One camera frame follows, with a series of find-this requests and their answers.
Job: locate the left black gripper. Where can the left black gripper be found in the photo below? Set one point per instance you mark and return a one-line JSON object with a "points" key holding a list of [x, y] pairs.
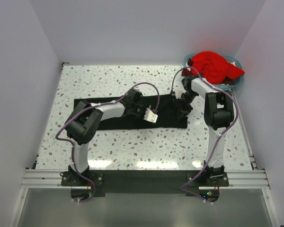
{"points": [[145, 109]]}

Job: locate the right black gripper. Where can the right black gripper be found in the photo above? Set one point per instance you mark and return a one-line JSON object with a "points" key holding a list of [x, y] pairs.
{"points": [[183, 111]]}

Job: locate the black t shirt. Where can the black t shirt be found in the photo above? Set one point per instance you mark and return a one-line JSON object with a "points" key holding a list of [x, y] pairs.
{"points": [[167, 115]]}

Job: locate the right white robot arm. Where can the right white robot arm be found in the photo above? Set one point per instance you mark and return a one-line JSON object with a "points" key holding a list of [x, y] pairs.
{"points": [[219, 116]]}

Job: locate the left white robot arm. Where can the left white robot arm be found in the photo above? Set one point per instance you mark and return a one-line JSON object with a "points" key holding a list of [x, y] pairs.
{"points": [[84, 121]]}

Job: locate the red t shirt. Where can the red t shirt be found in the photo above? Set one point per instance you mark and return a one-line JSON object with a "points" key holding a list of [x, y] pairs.
{"points": [[236, 72]]}

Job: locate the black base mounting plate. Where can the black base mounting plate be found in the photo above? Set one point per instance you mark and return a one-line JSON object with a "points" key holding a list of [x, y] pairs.
{"points": [[98, 183]]}

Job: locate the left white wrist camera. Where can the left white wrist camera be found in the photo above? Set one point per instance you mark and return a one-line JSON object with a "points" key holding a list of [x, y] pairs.
{"points": [[150, 116]]}

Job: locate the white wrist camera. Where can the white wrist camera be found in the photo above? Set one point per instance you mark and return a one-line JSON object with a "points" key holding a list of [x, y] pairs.
{"points": [[150, 116], [177, 93]]}

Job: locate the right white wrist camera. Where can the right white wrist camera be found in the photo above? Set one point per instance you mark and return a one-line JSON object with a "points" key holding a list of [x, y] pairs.
{"points": [[177, 93]]}

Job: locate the aluminium extrusion rail frame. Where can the aluminium extrusion rail frame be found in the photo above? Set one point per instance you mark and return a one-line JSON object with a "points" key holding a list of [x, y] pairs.
{"points": [[43, 202]]}

